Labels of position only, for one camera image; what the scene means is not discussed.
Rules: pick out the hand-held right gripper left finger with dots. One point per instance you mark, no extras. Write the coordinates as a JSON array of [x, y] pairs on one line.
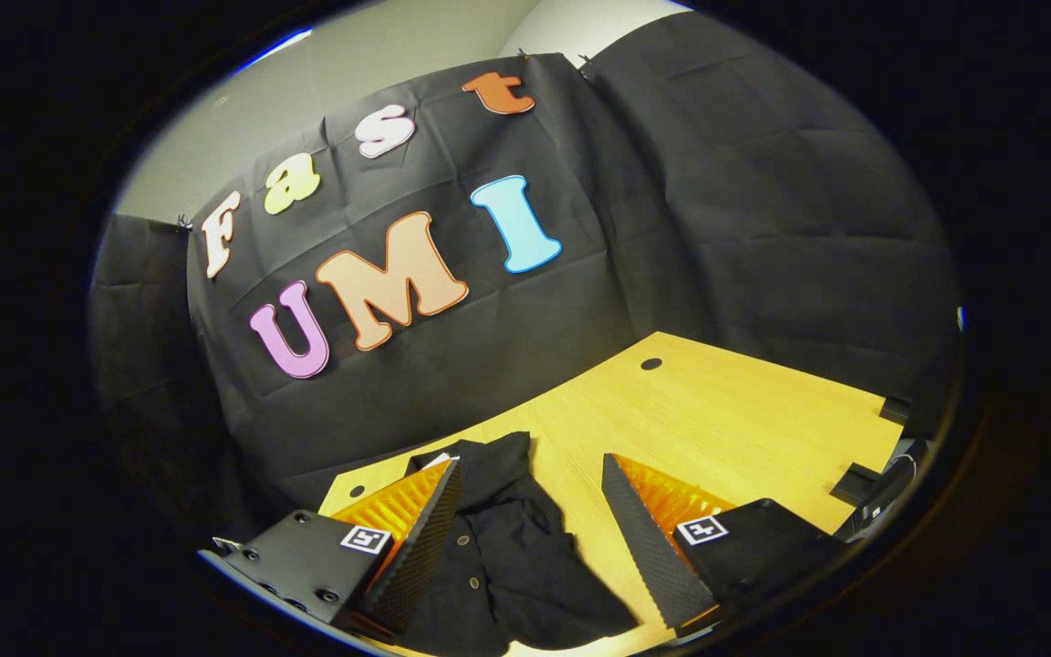
[[421, 547]]

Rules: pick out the black table clamp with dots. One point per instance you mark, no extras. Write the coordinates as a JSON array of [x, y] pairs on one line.
[[897, 410], [856, 484]]

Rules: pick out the black button shirt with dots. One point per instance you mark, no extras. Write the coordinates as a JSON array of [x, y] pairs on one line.
[[516, 566]]

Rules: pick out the black backdrop cloth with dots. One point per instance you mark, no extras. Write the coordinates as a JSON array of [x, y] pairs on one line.
[[717, 228]]

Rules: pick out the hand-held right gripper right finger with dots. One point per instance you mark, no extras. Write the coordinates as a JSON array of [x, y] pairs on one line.
[[649, 538]]

